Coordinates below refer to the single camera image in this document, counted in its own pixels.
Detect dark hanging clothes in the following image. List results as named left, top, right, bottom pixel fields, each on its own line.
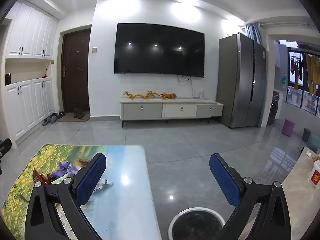
left=290, top=55, right=304, bottom=89

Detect dark brown entrance door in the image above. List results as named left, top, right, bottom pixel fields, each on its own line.
left=61, top=28, right=91, bottom=113

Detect white panelled wall cabinet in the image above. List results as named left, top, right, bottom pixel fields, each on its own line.
left=4, top=0, right=59, bottom=149

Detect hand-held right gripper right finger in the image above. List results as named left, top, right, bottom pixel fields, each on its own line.
left=209, top=153, right=292, bottom=240

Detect white grey television cabinet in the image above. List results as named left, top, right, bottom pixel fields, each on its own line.
left=119, top=97, right=224, bottom=128

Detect black wall television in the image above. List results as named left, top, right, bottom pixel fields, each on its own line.
left=114, top=23, right=205, bottom=78

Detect purple crinkled wrapper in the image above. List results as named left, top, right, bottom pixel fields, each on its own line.
left=58, top=162, right=82, bottom=180

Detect beige marble table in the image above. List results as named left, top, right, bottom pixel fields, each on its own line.
left=281, top=146, right=320, bottom=240

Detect white and green wrapper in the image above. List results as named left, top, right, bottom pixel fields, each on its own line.
left=92, top=178, right=114, bottom=193

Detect grey double door fridge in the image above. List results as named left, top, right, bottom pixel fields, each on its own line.
left=216, top=32, right=267, bottom=129

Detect white round waste bin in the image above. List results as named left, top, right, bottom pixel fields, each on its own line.
left=168, top=207, right=234, bottom=240

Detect balcony window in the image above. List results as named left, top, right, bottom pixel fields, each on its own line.
left=285, top=40, right=320, bottom=118

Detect white television cable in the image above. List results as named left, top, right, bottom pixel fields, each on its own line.
left=178, top=75, right=200, bottom=98

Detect blue striped curtain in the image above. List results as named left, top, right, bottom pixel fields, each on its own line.
left=245, top=23, right=262, bottom=45

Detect grey washing machine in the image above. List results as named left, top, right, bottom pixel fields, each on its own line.
left=266, top=90, right=282, bottom=126

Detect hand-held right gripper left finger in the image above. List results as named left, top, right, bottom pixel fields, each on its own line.
left=24, top=152, right=108, bottom=240

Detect yellow hanging garments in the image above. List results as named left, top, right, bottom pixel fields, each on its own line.
left=305, top=54, right=320, bottom=95

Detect landscape printed table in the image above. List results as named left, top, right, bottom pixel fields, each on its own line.
left=1, top=144, right=162, bottom=240

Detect golden dragon ornament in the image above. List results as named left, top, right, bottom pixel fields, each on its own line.
left=122, top=89, right=160, bottom=101

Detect red snack wrapper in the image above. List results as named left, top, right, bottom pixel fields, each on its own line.
left=32, top=168, right=54, bottom=184

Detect purple round stool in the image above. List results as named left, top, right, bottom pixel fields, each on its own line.
left=282, top=119, right=295, bottom=136

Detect brown doormat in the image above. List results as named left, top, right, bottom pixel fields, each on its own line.
left=57, top=114, right=90, bottom=122

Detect red and white container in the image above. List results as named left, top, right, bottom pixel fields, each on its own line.
left=309, top=160, right=320, bottom=189

